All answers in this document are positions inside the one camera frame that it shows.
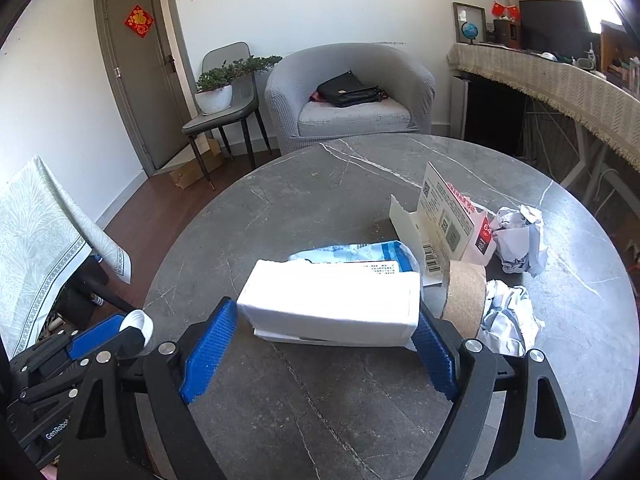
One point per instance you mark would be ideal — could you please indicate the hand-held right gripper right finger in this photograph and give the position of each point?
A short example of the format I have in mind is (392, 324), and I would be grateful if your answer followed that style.
(436, 355)

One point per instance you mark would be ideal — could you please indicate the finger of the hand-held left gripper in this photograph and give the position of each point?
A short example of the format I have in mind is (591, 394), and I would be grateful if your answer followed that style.
(132, 344)
(95, 334)

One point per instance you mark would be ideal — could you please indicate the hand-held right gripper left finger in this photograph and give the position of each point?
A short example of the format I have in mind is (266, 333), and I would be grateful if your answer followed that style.
(210, 355)

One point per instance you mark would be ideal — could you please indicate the white plastic lid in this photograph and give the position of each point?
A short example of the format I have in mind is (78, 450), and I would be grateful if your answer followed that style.
(136, 321)

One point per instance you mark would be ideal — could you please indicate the brown cardboard roll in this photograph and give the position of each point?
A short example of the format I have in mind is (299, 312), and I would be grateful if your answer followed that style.
(462, 300)

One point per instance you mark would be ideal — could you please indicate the white paper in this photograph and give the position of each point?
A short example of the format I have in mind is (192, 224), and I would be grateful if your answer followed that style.
(520, 245)
(505, 320)

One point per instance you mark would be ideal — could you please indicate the white rectangular package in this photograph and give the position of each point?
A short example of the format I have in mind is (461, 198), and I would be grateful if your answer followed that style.
(325, 300)

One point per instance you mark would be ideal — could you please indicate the blue and white plastic bag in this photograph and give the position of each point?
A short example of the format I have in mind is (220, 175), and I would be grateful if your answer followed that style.
(365, 252)

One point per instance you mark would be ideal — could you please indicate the white cardboard packaging box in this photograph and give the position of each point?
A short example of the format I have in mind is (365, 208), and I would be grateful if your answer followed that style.
(440, 210)

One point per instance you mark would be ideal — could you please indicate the dark chair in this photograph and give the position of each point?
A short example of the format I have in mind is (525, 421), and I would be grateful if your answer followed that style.
(107, 295)

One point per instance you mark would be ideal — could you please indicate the pale green patterned cloth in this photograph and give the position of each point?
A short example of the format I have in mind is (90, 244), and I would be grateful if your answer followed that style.
(35, 240)

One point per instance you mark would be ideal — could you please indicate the brown cardboard box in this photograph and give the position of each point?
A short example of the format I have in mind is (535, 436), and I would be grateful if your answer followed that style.
(192, 172)

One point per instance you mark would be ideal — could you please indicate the grey dining chair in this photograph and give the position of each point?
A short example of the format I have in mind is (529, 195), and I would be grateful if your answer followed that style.
(215, 122)

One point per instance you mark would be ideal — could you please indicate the grey door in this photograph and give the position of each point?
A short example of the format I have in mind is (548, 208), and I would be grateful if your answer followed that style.
(145, 100)

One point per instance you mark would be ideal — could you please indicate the grey armchair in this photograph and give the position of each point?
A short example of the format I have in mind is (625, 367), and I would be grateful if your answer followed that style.
(350, 115)

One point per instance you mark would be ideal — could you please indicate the potted bonsai in white pot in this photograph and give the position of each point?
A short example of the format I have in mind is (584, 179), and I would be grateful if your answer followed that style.
(215, 100)

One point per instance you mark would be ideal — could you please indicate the black handbag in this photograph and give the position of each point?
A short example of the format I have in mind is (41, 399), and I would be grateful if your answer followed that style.
(345, 90)

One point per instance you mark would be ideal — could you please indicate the beige fringed tablecloth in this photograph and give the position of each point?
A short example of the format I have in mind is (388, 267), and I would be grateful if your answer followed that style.
(550, 80)

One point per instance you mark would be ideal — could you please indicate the red diamond door decoration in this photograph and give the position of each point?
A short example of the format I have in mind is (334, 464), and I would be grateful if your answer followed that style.
(139, 21)

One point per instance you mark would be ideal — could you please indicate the small blue globe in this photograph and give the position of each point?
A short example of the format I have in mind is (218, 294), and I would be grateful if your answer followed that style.
(470, 30)

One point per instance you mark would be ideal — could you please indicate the dark wooden box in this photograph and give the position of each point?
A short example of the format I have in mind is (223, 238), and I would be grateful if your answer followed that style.
(506, 31)

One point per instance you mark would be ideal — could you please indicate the black monitor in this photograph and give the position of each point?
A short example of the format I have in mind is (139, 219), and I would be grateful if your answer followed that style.
(550, 25)

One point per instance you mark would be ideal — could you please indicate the small red flag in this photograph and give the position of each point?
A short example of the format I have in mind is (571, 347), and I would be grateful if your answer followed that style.
(498, 8)
(512, 11)

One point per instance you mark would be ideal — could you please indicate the wooden desk organizer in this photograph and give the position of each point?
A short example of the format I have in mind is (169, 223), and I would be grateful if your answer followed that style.
(620, 55)

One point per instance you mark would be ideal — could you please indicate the wooden picture frame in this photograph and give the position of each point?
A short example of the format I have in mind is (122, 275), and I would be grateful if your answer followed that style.
(475, 15)

